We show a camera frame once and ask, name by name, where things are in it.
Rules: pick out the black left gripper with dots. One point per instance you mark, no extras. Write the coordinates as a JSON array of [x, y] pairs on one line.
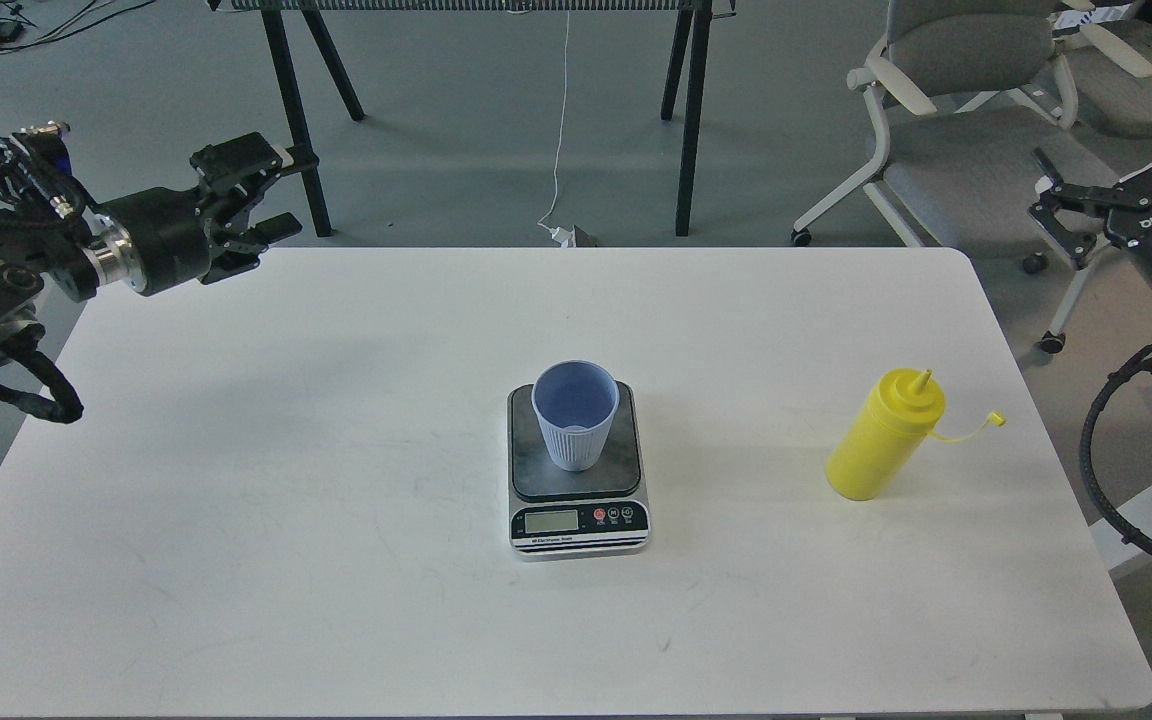
[[155, 239]]

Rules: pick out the yellow squeeze bottle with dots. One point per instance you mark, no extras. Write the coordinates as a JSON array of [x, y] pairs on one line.
[[903, 409]]

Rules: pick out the blue ribbed plastic cup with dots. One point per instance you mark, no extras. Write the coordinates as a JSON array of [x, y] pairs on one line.
[[575, 403]]

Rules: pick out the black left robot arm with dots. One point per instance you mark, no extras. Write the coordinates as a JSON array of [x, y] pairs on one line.
[[51, 229]]

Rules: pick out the digital kitchen scale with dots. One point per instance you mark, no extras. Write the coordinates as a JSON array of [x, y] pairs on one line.
[[554, 513]]

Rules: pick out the grey office chair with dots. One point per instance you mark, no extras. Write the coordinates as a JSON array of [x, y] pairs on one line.
[[1109, 48], [959, 94]]

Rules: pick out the white power adapter on floor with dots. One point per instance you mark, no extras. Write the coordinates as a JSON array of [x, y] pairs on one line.
[[572, 238]]

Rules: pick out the black-legged background table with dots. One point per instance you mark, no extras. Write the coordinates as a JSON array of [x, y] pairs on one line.
[[509, 86]]

